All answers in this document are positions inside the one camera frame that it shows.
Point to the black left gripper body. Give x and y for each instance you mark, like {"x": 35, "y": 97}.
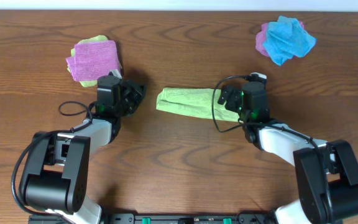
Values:
{"x": 119, "y": 106}

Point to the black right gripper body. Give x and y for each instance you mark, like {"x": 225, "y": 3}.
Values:
{"x": 234, "y": 104}

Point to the light green microfiber cloth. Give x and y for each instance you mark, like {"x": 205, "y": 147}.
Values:
{"x": 194, "y": 102}

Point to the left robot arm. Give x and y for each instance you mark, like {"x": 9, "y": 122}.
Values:
{"x": 50, "y": 178}

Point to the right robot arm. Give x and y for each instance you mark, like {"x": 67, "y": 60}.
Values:
{"x": 326, "y": 171}

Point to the folded green cloth underneath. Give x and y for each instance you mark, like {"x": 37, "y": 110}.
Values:
{"x": 89, "y": 82}

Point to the folded purple cloth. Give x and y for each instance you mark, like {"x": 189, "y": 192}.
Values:
{"x": 95, "y": 60}

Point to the crumpled purple cloth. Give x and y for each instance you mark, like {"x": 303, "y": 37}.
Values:
{"x": 260, "y": 42}

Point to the crumpled blue cloth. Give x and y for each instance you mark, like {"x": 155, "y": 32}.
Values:
{"x": 287, "y": 40}

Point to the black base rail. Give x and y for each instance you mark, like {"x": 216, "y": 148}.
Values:
{"x": 241, "y": 218}

